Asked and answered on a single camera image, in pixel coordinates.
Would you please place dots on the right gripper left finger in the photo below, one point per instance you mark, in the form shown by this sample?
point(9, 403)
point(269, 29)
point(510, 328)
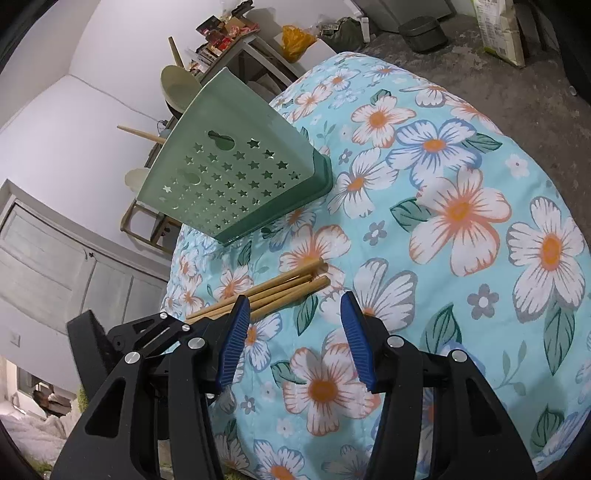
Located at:
point(164, 397)

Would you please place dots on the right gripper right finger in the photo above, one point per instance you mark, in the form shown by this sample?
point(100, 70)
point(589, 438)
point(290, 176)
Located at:
point(473, 436)

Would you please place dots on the beige soup ladle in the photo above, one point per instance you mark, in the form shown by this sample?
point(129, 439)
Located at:
point(135, 178)

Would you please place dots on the white rice paddle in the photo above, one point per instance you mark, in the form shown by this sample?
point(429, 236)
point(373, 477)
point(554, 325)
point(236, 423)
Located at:
point(179, 87)

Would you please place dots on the white panel door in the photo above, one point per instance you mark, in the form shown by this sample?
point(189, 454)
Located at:
point(49, 275)

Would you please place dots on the wooden chair black seat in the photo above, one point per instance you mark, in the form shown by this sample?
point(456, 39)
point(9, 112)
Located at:
point(151, 228)

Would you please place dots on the floral blue tablecloth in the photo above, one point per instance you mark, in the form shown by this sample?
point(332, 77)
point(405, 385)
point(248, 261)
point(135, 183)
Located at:
point(444, 228)

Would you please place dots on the green plastic utensil holder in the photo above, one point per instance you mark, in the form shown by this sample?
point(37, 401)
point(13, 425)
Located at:
point(232, 164)

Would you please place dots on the white work table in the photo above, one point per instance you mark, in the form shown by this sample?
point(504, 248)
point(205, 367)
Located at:
point(249, 58)

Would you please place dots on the orange plastic bag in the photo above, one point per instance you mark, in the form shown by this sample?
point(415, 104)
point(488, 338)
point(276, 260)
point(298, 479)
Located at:
point(294, 42)

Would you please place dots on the small black pot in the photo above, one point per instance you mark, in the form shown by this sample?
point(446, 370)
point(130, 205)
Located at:
point(423, 34)

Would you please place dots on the yellow white rice bag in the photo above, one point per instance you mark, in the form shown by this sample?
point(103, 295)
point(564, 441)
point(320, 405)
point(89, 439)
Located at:
point(497, 20)

